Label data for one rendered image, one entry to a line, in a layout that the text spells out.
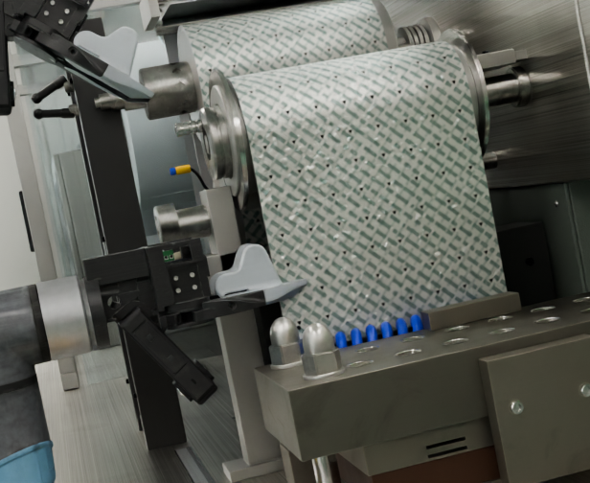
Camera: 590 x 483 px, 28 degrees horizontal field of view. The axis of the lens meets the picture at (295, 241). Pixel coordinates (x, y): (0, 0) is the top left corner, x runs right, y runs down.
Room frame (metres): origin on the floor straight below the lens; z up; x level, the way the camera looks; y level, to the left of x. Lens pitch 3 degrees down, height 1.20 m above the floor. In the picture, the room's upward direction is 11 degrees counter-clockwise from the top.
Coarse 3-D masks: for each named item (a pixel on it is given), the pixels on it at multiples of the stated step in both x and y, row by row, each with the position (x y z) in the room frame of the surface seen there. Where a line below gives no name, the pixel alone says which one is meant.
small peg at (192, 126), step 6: (198, 120) 1.20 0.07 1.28; (174, 126) 1.20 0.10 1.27; (180, 126) 1.19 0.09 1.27; (186, 126) 1.19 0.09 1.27; (192, 126) 1.19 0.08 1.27; (198, 126) 1.20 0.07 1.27; (180, 132) 1.19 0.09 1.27; (186, 132) 1.19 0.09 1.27; (192, 132) 1.20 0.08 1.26; (198, 132) 1.20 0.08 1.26
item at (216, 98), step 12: (456, 48) 1.23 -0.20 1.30; (468, 72) 1.20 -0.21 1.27; (228, 84) 1.19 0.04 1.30; (468, 84) 1.20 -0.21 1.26; (216, 96) 1.19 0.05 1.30; (228, 120) 1.15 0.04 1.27; (240, 120) 1.15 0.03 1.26; (228, 132) 1.16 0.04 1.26; (252, 168) 1.16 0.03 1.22; (228, 180) 1.22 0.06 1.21; (252, 180) 1.17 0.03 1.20; (252, 192) 1.20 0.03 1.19
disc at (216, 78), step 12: (216, 72) 1.18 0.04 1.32; (216, 84) 1.19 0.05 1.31; (228, 96) 1.14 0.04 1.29; (228, 108) 1.15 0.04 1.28; (240, 132) 1.13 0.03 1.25; (240, 144) 1.13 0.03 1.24; (240, 156) 1.13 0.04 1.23; (240, 168) 1.15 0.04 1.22; (240, 180) 1.16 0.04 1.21; (240, 192) 1.17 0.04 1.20; (240, 204) 1.19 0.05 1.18
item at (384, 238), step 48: (288, 192) 1.15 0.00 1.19; (336, 192) 1.16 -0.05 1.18; (384, 192) 1.17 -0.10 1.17; (432, 192) 1.18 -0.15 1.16; (480, 192) 1.19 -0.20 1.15; (288, 240) 1.15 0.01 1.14; (336, 240) 1.16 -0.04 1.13; (384, 240) 1.17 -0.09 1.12; (432, 240) 1.18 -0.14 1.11; (480, 240) 1.19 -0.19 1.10; (336, 288) 1.16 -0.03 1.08; (384, 288) 1.17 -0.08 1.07; (432, 288) 1.18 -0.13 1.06; (480, 288) 1.19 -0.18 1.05
